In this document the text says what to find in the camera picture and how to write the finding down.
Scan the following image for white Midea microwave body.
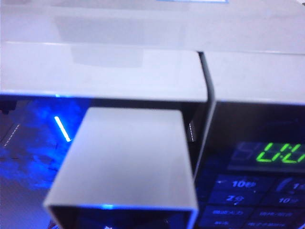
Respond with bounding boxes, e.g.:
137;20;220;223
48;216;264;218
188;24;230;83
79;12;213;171
0;0;305;229

